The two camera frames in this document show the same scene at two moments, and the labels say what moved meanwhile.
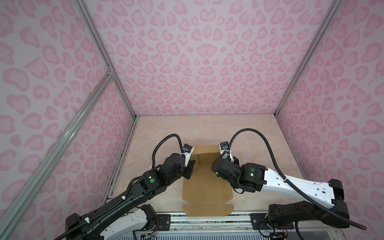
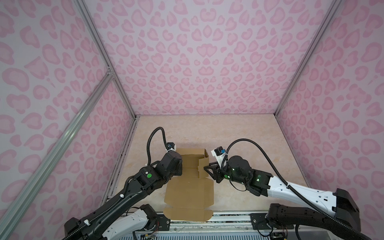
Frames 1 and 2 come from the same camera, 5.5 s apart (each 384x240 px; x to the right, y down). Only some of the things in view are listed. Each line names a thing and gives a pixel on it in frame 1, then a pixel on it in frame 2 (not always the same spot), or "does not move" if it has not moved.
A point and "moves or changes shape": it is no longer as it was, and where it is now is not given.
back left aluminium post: (97, 40) does not move
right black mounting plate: (259, 221) does not move
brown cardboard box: (205, 194) moves or changes shape
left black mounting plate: (164, 220) does not move
